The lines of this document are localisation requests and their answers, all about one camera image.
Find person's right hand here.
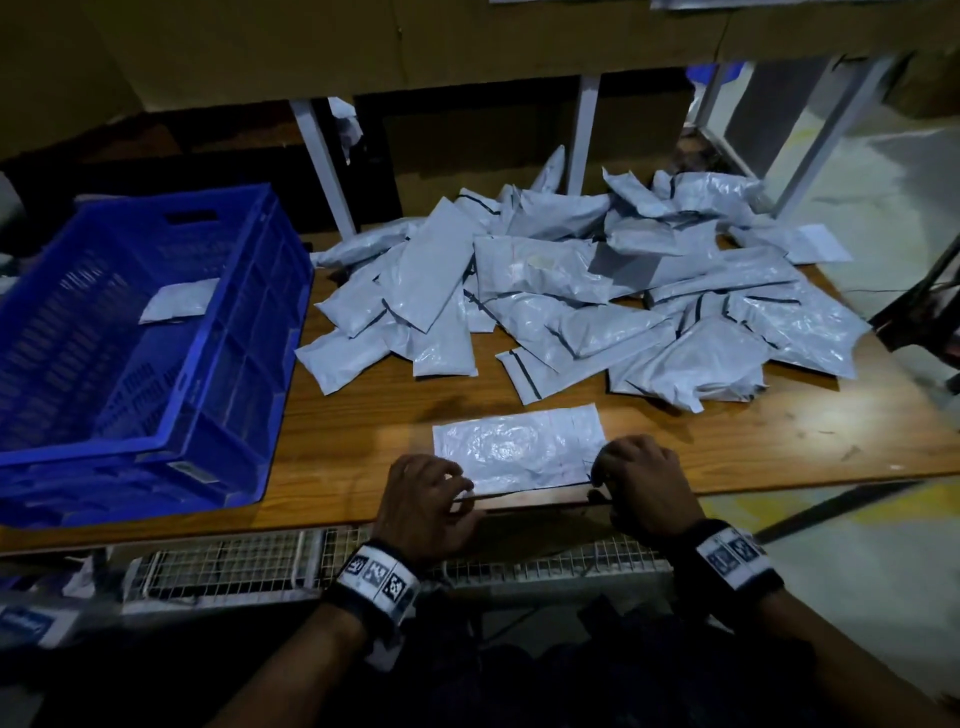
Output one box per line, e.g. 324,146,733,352
589,435,707,545

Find person's left hand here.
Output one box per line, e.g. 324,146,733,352
370,453,482,572

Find pile of grey mailer bags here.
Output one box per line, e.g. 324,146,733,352
294,145,872,414

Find blue plastic crate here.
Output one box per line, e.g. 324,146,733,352
0,183,314,530

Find person's right forearm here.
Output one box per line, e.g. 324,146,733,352
750,585,960,728

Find person's left forearm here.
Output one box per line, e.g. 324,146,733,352
210,600,369,728

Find left marker wristband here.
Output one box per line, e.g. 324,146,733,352
322,540,422,639

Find marker wristband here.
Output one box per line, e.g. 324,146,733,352
675,517,785,617
322,540,422,639

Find right marker wristband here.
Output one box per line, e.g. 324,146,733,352
675,517,785,617

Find wooden table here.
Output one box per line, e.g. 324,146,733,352
0,225,960,557

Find brown wooden chair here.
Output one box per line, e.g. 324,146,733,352
870,232,960,359

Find white metal shelf leg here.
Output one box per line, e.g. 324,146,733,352
565,75,602,197
289,99,357,242
772,57,902,219

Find white wire rack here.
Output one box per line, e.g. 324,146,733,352
120,525,677,609

